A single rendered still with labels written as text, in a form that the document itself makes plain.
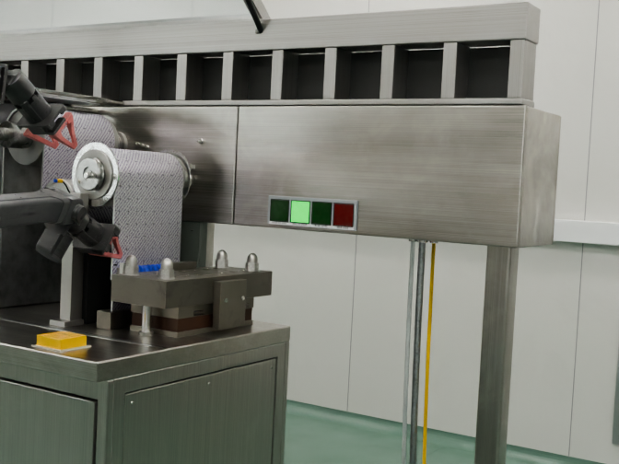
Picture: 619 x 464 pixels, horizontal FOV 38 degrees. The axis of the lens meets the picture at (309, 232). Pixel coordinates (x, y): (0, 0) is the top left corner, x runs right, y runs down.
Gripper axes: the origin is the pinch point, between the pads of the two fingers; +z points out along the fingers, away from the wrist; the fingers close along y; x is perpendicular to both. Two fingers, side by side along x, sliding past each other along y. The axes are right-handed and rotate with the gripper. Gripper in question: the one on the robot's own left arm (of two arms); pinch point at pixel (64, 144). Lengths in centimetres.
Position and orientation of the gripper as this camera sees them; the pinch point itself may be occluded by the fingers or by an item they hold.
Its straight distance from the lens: 206.3
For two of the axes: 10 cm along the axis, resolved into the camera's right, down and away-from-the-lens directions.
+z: 3.9, 6.3, 6.7
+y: 8.3, 0.7, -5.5
